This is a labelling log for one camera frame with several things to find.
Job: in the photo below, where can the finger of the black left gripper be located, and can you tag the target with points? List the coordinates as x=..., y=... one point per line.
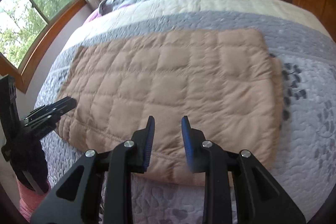
x=56, y=109

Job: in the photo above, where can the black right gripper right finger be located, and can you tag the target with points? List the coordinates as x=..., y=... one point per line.
x=259, y=197

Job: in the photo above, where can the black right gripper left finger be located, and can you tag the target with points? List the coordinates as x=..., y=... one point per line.
x=98, y=177

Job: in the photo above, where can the beige quilted jacket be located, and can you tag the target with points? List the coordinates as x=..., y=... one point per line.
x=226, y=82

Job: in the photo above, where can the pink sleeve forearm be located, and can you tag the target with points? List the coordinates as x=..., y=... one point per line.
x=29, y=200

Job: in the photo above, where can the black gloved left hand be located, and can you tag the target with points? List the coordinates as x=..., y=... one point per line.
x=28, y=161

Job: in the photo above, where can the wooden framed window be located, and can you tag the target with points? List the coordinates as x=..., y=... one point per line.
x=28, y=28

